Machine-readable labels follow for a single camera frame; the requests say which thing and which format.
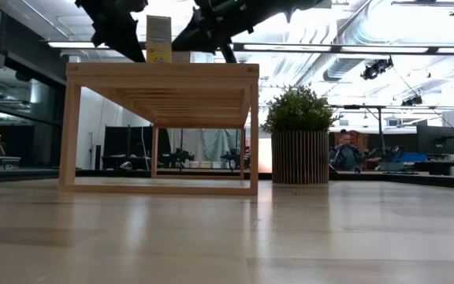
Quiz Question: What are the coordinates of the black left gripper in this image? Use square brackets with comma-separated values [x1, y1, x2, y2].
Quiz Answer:
[74, 0, 150, 63]

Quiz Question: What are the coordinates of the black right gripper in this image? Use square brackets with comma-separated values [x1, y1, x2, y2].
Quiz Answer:
[171, 0, 254, 65]

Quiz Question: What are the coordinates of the yellow cereal box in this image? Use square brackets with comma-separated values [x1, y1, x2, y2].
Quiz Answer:
[145, 14, 173, 65]

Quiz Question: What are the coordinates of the wooden slatted shelf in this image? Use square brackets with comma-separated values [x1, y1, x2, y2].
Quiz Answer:
[58, 62, 260, 197]

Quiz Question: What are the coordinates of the black partition panel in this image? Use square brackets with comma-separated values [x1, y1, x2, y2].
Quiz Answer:
[102, 125, 154, 171]

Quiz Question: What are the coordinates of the grey hanging cloth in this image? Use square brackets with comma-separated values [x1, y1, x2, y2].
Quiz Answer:
[166, 128, 247, 163]

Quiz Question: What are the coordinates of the long ceiling light bar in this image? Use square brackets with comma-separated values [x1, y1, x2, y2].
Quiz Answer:
[230, 42, 454, 55]

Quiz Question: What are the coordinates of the bushy plant in ribbed pot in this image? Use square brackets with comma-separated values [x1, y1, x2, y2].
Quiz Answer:
[259, 84, 343, 185]

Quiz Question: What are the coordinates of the black ceiling spotlight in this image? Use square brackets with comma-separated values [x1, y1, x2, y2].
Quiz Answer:
[359, 57, 395, 81]
[399, 93, 426, 107]

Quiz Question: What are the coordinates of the person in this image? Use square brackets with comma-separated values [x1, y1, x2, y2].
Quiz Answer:
[328, 129, 364, 173]

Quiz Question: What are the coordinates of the orange patterned cloth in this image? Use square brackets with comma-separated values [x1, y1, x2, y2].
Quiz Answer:
[331, 129, 370, 171]

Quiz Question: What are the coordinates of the blue tray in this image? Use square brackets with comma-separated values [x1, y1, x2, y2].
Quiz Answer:
[396, 151, 429, 164]

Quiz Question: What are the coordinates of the black computer monitor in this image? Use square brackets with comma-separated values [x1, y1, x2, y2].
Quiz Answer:
[415, 125, 454, 156]

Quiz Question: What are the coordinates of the black aluminium rig frame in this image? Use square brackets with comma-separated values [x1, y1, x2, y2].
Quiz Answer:
[0, 167, 454, 191]

